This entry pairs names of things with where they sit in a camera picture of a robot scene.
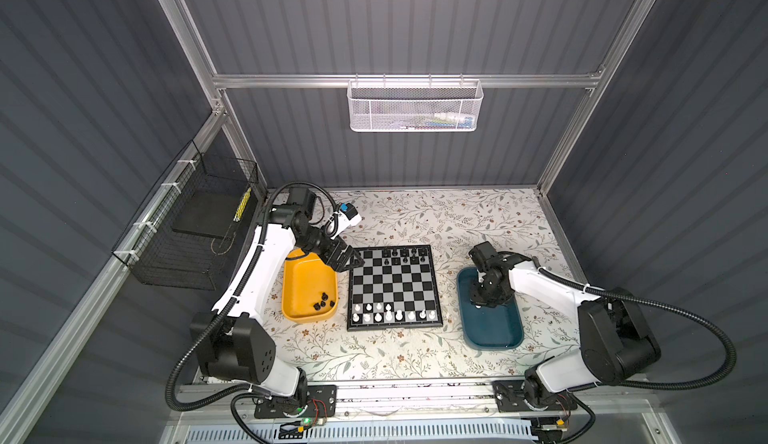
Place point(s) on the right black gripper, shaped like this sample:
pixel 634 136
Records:
pixel 477 300

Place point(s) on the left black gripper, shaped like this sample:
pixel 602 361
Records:
pixel 339 265

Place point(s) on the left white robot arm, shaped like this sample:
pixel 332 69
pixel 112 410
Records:
pixel 230 342

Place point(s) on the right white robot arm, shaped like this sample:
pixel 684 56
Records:
pixel 614 339

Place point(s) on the black pieces in yellow tray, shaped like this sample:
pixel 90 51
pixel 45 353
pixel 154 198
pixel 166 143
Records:
pixel 324 302

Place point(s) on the black white chess board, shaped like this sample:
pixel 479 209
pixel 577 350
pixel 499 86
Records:
pixel 395 287

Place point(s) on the teal plastic tray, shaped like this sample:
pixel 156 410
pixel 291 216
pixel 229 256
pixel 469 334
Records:
pixel 484 328

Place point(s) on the yellow plastic tray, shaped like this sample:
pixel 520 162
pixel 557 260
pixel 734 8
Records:
pixel 305 277

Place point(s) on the yellow marker pen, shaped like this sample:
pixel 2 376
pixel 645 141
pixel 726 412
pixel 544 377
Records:
pixel 242 206

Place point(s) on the black foam pad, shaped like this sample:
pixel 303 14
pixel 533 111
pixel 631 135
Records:
pixel 208 215

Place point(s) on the markers in white basket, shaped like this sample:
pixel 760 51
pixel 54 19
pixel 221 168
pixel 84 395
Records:
pixel 441 121

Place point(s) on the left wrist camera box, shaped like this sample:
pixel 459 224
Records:
pixel 344 217

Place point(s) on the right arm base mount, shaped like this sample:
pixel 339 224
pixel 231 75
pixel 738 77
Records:
pixel 518 395

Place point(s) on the aluminium front rail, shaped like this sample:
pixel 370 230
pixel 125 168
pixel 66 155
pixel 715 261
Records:
pixel 438 398

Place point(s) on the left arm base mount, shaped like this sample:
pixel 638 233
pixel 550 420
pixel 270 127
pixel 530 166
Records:
pixel 312 401

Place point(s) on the white wire mesh basket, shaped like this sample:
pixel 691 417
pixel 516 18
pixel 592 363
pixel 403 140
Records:
pixel 380 106

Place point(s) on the black wire mesh basket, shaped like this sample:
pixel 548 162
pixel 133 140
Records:
pixel 157 256

